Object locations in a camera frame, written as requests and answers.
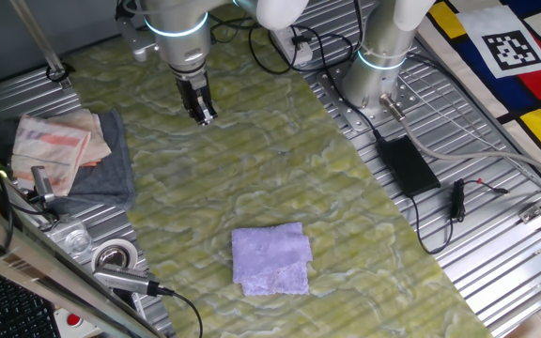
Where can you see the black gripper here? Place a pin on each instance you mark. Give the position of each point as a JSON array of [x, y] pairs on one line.
[[190, 89]]

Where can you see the purple microfibre cloth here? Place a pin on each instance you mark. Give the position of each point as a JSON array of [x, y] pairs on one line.
[[270, 258]]

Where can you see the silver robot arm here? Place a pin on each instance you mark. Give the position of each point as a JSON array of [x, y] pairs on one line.
[[383, 47]]

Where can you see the green marble pattern mat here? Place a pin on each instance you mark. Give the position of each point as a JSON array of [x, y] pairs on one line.
[[251, 178]]

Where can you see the beige towel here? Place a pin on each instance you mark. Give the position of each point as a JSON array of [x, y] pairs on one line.
[[97, 145]]

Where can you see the dark grey towel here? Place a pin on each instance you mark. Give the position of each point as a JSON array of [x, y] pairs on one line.
[[111, 173]]

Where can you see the white power strip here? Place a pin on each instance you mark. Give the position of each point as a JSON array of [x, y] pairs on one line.
[[298, 54]]

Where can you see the pink striped towel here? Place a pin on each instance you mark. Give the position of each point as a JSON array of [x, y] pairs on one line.
[[50, 150]]

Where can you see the slanted aluminium pole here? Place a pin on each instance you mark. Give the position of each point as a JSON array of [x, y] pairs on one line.
[[40, 42]]

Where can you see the steel bowl with beige rim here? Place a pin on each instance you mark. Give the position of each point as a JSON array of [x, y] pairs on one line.
[[111, 256]]

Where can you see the clear glass cup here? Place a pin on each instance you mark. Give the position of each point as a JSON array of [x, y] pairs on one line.
[[78, 241]]

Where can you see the black power adapter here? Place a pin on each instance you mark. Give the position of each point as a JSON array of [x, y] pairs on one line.
[[409, 166]]

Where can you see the grey box with red button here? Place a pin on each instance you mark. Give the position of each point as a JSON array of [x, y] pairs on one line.
[[73, 320]]

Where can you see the black keyboard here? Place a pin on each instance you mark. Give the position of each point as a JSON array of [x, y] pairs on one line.
[[17, 314]]

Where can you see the white paper marker tag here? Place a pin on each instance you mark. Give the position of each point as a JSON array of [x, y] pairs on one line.
[[510, 47]]

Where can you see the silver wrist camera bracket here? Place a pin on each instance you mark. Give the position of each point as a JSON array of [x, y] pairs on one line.
[[136, 42]]

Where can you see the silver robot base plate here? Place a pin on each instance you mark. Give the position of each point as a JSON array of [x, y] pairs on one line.
[[360, 122]]

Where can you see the small silver camera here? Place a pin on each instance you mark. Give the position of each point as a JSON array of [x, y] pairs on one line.
[[41, 183]]

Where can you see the silver camera with vents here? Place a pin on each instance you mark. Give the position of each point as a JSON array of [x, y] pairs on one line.
[[125, 279]]

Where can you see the aluminium frame bar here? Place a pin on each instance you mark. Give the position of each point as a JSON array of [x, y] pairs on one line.
[[40, 263]]

